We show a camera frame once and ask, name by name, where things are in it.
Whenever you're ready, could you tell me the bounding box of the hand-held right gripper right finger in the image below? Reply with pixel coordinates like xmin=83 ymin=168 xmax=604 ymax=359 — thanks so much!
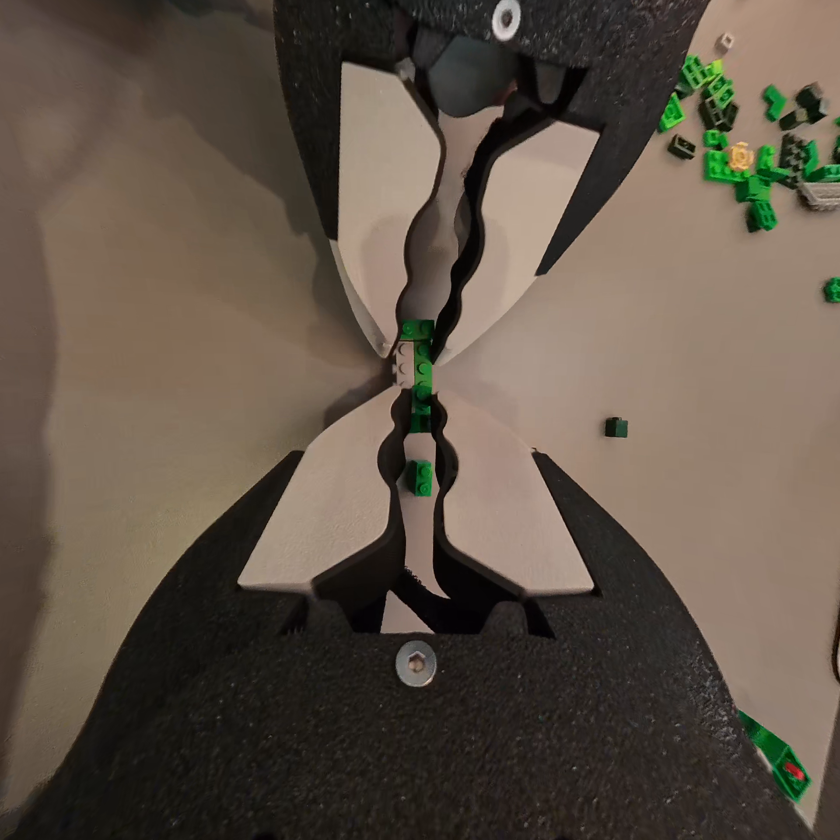
xmin=433 ymin=392 xmax=596 ymax=601

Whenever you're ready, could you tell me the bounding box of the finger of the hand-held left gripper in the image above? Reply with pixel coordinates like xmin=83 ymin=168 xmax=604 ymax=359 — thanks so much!
xmin=333 ymin=60 xmax=442 ymax=360
xmin=432 ymin=113 xmax=609 ymax=368

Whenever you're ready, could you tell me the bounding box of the green and white brick model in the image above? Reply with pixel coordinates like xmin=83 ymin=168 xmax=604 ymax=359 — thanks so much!
xmin=736 ymin=709 xmax=812 ymax=803

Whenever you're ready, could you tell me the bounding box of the pile of green bricks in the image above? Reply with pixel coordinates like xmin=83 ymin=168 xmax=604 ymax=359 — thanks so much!
xmin=658 ymin=54 xmax=840 ymax=234

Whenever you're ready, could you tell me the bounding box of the green and white brick strip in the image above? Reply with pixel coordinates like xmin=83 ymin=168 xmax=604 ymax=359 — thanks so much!
xmin=392 ymin=319 xmax=438 ymax=435

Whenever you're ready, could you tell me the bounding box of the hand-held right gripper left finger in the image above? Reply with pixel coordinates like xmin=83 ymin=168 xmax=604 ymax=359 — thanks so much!
xmin=236 ymin=387 xmax=406 ymax=601

